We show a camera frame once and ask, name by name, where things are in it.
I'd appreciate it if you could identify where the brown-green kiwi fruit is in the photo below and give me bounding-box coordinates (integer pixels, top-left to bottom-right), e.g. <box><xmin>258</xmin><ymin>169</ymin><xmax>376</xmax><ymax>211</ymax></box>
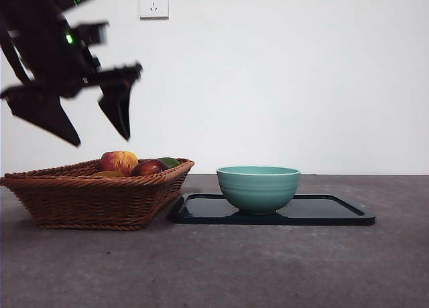
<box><xmin>91</xmin><ymin>170</ymin><xmax>126</xmax><ymax>179</ymax></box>

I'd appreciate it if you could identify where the teal ribbed bowl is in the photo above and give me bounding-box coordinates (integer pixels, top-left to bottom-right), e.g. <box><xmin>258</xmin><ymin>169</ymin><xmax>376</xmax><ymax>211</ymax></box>
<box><xmin>216</xmin><ymin>165</ymin><xmax>302</xmax><ymax>216</ymax></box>

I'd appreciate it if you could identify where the red and yellow apple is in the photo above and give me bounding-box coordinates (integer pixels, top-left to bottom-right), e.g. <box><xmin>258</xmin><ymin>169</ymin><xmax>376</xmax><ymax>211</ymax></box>
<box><xmin>99</xmin><ymin>150</ymin><xmax>139</xmax><ymax>177</ymax></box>

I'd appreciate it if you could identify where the dark red apple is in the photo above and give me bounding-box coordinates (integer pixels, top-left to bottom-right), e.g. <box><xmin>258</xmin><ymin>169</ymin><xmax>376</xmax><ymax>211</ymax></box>
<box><xmin>130</xmin><ymin>159</ymin><xmax>168</xmax><ymax>177</ymax></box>

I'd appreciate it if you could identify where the green avocado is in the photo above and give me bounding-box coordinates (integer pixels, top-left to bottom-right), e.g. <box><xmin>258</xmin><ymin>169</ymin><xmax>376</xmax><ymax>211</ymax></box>
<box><xmin>156</xmin><ymin>157</ymin><xmax>181</xmax><ymax>170</ymax></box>

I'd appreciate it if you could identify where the brown wicker basket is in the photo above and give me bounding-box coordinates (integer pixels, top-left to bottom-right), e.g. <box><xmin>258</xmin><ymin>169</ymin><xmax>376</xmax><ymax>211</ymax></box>
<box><xmin>0</xmin><ymin>157</ymin><xmax>196</xmax><ymax>231</ymax></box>

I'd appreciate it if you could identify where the black rectangular tray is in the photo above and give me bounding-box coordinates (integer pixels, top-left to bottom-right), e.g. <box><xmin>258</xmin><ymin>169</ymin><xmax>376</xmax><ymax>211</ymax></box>
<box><xmin>172</xmin><ymin>193</ymin><xmax>376</xmax><ymax>226</ymax></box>

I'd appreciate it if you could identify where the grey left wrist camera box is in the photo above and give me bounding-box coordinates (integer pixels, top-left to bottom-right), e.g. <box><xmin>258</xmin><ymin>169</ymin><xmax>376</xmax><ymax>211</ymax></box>
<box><xmin>72</xmin><ymin>21</ymin><xmax>110</xmax><ymax>48</ymax></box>

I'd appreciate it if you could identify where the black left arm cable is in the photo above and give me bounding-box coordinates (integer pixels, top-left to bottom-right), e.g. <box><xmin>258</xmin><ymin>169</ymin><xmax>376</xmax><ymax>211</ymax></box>
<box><xmin>0</xmin><ymin>29</ymin><xmax>33</xmax><ymax>85</ymax></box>

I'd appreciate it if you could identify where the white wall socket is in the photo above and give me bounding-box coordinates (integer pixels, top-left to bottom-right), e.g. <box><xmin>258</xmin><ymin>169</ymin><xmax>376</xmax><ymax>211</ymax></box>
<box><xmin>139</xmin><ymin>0</ymin><xmax>170</xmax><ymax>20</ymax></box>

